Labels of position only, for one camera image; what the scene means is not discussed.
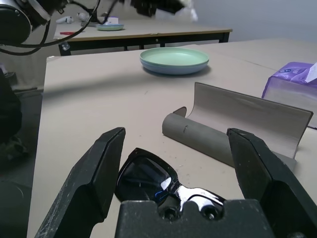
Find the light green plastic plate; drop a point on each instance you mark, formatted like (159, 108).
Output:
(173, 55)

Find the white handheld device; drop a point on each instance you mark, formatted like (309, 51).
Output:
(65, 19)

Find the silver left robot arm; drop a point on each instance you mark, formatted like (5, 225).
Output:
(15, 22)

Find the purple tissue pack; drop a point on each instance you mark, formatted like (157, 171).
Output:
(284, 84)

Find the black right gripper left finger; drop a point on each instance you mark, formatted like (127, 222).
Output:
(81, 188)

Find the light blue plastic plate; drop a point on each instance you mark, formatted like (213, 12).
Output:
(173, 70)

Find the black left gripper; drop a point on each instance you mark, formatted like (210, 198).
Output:
(153, 6)

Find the wooden side table black frame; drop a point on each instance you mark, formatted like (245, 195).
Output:
(173, 29)

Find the small white card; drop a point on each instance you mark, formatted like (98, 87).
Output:
(113, 20)

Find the black sunglasses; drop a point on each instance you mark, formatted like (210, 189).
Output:
(146, 173)

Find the grey glasses case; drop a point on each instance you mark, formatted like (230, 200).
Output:
(223, 109)

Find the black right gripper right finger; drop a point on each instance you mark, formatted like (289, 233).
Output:
(267, 178)

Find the flat white tissue sheet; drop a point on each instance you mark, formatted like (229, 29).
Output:
(313, 73)

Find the small teal plate stack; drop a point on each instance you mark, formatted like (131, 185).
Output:
(110, 27)

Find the small red object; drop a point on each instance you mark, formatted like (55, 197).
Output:
(67, 32)

